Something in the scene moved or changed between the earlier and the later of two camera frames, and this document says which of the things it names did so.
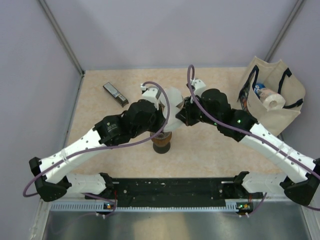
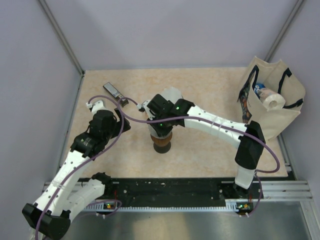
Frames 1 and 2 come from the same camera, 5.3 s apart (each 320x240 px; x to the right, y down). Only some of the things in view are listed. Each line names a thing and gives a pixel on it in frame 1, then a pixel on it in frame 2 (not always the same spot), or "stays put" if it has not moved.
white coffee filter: x=174 y=97 stays put
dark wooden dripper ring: x=162 y=139 stays put
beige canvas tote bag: x=272 y=94 stays put
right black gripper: x=185 y=114 to x=160 y=132
